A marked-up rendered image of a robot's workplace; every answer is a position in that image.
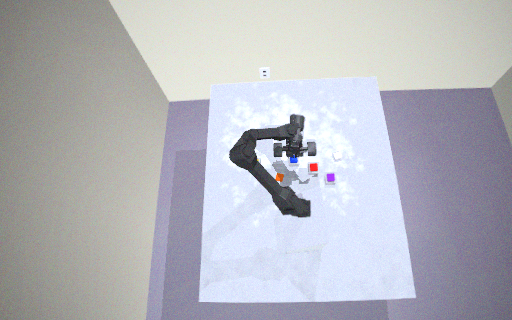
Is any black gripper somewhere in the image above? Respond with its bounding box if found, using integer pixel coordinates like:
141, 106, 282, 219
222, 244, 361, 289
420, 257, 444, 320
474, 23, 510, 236
273, 142, 317, 158

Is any red button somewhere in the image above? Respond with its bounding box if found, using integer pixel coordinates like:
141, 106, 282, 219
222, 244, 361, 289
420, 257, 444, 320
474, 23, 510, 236
308, 163, 320, 175

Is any blue button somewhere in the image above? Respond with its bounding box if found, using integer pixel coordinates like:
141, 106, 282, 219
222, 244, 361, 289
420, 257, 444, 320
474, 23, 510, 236
288, 155, 299, 166

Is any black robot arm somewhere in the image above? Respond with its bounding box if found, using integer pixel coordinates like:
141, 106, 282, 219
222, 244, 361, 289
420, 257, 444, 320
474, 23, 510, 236
229, 113, 311, 218

